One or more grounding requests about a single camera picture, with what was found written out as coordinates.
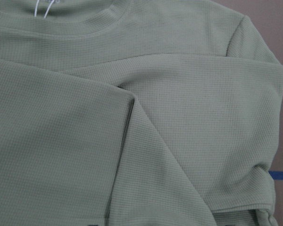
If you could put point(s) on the olive green long-sleeve shirt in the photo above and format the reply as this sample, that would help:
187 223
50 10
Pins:
135 113

